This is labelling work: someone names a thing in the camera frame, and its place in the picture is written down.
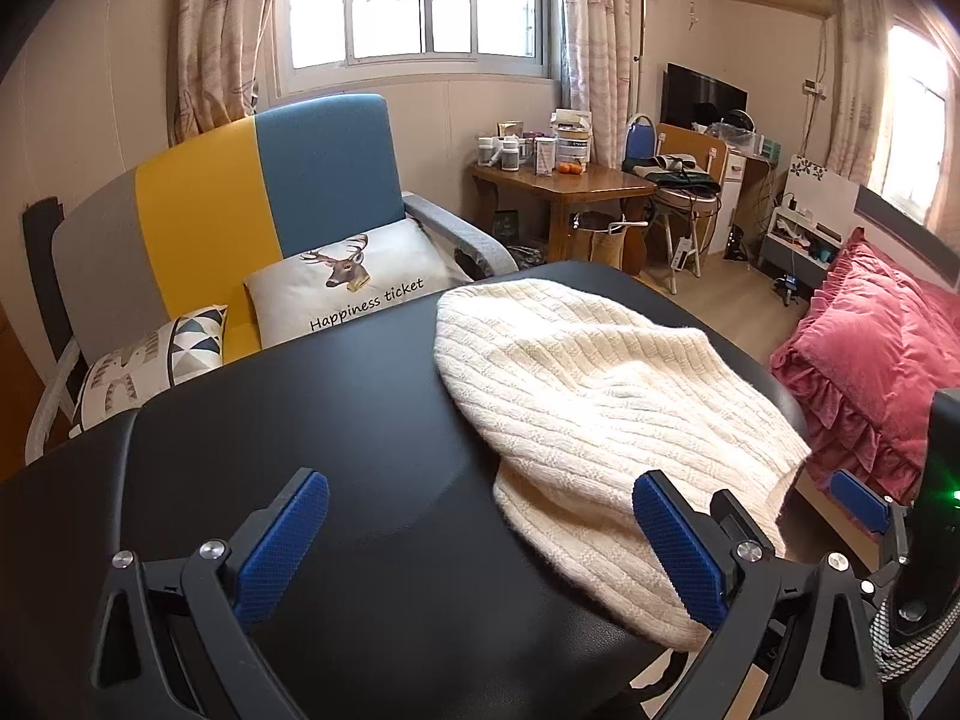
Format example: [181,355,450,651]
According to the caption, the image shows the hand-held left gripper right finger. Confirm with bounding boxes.
[632,469,908,720]

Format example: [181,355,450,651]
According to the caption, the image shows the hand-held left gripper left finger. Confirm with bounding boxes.
[90,467,331,720]

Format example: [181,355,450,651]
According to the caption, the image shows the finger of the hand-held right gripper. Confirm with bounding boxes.
[831,469,912,563]

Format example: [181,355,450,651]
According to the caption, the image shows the cream knit sweater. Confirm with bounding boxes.
[435,279,815,652]

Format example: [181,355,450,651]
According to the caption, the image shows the dark clothes pile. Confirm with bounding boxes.
[624,156,722,200]

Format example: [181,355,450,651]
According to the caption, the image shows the pink ruffled bedding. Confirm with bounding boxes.
[771,229,960,503]

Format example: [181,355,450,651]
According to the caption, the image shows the cat print pillow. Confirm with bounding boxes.
[71,305,228,436]

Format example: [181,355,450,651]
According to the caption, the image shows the grey bed headboard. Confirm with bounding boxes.
[855,184,960,290]

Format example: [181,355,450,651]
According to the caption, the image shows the grey bedside shelf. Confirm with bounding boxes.
[757,202,848,287]

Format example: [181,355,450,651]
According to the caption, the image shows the deer print pillow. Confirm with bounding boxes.
[244,219,473,350]

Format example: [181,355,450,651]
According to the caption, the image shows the leaf print white board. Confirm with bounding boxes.
[784,155,860,207]

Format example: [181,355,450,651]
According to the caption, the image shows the brown bag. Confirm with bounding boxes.
[574,211,647,271]

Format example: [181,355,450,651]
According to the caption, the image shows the small window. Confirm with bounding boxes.
[870,22,960,226]

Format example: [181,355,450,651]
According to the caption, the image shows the white drawer cabinet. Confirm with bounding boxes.
[720,150,773,256]

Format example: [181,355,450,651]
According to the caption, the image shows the wooden table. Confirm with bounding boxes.
[472,161,657,275]

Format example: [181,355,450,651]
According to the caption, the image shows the grey yellow blue armchair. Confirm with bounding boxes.
[22,94,520,466]

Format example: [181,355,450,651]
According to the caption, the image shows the patterned beige curtain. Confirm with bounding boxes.
[166,0,286,147]
[559,0,635,166]
[825,0,893,188]

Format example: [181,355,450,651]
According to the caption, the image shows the wooden back chair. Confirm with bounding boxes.
[649,124,728,295]

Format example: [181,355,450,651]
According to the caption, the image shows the blue chair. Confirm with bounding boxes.
[622,114,659,166]

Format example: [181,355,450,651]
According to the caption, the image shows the black television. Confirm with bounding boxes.
[664,64,749,132]

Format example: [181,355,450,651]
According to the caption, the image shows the metal hook pole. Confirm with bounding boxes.
[636,0,691,136]

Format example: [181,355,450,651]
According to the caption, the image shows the large window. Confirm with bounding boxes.
[270,0,560,87]

